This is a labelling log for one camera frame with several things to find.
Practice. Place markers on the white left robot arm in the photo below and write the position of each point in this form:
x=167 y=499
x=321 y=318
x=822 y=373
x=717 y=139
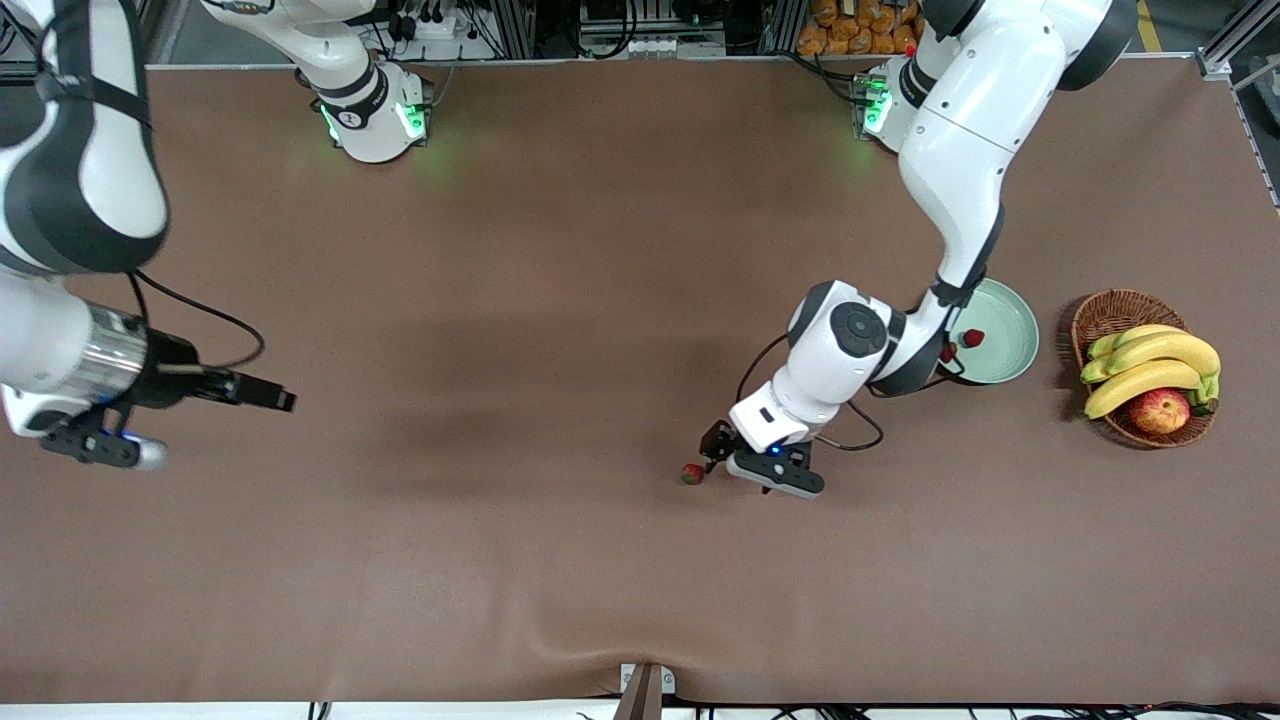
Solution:
x=960 y=170

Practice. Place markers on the long yellow banana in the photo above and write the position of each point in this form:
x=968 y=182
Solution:
x=1165 y=352

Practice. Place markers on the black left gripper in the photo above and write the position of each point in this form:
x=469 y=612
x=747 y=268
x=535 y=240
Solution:
x=717 y=441

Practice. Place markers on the elongated red strawberry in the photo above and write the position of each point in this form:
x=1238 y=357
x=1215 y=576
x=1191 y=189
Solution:
x=693 y=474

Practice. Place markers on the round strawberry with large calyx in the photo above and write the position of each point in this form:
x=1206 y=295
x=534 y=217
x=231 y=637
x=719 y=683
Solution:
x=973 y=338

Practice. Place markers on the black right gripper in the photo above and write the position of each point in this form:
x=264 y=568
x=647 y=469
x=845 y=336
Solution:
x=176 y=378

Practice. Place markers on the brown wicker basket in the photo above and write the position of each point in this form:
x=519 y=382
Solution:
x=1125 y=310

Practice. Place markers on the long white socket bar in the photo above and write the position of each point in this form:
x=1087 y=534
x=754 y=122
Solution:
x=650 y=47

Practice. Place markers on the large table cover mat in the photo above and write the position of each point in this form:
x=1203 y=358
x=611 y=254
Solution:
x=560 y=250

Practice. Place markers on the white power strip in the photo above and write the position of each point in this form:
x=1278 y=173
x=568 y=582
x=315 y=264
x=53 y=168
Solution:
x=435 y=28

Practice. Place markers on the light green round plate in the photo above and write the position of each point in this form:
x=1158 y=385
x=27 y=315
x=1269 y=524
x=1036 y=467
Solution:
x=1005 y=340

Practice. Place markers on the black box device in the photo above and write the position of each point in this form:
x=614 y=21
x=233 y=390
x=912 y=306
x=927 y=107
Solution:
x=610 y=12

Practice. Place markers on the small greenish yellow banana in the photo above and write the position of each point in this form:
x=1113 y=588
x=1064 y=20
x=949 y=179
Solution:
x=1135 y=336

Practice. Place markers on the red yellow apple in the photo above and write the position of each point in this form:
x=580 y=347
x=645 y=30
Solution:
x=1160 y=412

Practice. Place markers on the orange bread bag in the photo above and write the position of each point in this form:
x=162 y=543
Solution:
x=850 y=30

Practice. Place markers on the aluminium frame profile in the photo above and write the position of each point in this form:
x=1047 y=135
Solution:
x=782 y=25
x=512 y=25
x=1250 y=25

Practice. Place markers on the metal table clamp bracket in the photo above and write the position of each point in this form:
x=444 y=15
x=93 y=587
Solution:
x=640 y=700

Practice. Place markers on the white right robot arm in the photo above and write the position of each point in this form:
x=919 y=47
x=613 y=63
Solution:
x=90 y=180

